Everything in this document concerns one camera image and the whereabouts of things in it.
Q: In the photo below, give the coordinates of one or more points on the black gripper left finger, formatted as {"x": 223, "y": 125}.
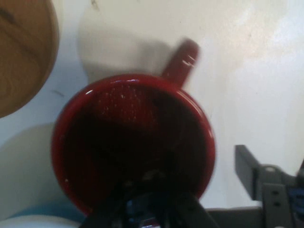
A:
{"x": 152, "y": 209}

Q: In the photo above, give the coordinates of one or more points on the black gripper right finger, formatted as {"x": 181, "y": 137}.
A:
{"x": 273, "y": 190}

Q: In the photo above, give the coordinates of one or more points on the red ceramic mug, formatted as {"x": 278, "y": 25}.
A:
{"x": 123, "y": 107}

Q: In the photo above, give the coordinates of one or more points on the white bowl with blue outside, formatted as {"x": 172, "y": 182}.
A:
{"x": 35, "y": 222}

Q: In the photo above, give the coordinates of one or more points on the brown wooden mug tree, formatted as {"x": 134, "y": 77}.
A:
{"x": 23, "y": 59}

